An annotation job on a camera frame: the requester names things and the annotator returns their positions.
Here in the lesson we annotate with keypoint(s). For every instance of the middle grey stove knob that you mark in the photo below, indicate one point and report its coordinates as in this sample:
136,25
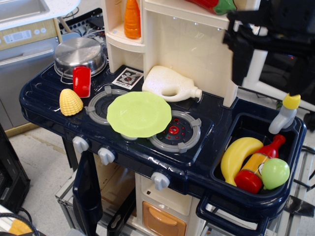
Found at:
106,156

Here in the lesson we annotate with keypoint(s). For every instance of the left grey stove burner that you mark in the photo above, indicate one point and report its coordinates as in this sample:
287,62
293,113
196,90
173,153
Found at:
98,105

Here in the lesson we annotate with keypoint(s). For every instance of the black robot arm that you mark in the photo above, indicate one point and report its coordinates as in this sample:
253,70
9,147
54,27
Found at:
279,26

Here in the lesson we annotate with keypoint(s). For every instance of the left grey stove knob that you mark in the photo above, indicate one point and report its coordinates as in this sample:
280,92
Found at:
80,145

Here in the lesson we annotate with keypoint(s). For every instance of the right grey stove burner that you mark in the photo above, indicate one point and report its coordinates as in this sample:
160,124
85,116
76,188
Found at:
181,134

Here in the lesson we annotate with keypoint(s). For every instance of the grey stove knob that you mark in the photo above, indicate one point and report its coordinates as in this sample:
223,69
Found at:
80,145
106,156
160,181

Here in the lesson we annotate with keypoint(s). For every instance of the wooden toy dishwasher unit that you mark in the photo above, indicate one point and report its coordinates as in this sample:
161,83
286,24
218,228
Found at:
29,33

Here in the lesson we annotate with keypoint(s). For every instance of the white toy detergent jug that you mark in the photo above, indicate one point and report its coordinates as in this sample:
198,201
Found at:
170,85

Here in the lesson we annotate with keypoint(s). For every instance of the navy oven door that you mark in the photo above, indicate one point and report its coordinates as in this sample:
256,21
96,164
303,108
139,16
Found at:
86,192

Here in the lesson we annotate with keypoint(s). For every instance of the red toy cup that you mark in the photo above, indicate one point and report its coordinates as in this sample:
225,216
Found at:
82,81

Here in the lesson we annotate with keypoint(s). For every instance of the white pipe frame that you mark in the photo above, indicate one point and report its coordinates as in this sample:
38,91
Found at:
252,82

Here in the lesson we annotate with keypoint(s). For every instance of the orange toy carrot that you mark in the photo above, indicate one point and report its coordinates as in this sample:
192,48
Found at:
132,20

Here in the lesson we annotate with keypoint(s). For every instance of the yellow toy corn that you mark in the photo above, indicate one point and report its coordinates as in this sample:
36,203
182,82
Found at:
70,102

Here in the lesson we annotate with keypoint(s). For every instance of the cream toy kitchen cabinet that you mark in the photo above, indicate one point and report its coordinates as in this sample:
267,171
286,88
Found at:
184,37

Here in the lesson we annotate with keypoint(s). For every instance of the grey stove burner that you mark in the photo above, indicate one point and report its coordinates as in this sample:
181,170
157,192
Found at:
181,134
98,105

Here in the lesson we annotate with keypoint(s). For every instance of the light green plastic plate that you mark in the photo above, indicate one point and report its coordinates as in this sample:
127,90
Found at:
139,114

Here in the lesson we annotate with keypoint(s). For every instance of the green toy pear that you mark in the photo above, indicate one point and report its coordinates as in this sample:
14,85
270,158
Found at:
275,172

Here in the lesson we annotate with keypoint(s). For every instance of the yellow toy banana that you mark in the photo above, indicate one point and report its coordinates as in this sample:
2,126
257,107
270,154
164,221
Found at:
234,156

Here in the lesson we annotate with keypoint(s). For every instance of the red toy ketchup bottle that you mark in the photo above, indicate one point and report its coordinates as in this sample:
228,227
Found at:
249,177

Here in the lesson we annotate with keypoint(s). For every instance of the orange toy drawer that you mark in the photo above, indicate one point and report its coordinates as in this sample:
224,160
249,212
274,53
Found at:
161,222

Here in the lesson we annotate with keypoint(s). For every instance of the grey toy faucet yellow cap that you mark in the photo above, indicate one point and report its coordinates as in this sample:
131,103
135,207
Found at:
286,114

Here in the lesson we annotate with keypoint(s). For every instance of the stainless steel pot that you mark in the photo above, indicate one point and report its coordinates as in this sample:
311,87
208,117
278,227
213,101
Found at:
81,51

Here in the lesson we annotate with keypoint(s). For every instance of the black box on floor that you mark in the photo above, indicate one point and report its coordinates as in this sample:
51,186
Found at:
14,182

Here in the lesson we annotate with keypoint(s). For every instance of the navy toy kitchen counter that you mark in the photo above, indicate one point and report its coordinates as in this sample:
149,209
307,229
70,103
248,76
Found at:
187,151

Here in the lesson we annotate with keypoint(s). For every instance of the red toy chili pepper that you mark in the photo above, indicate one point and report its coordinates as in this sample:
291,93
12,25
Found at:
218,7

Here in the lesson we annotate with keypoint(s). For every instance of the right grey stove knob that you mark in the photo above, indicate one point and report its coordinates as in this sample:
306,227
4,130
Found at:
160,181

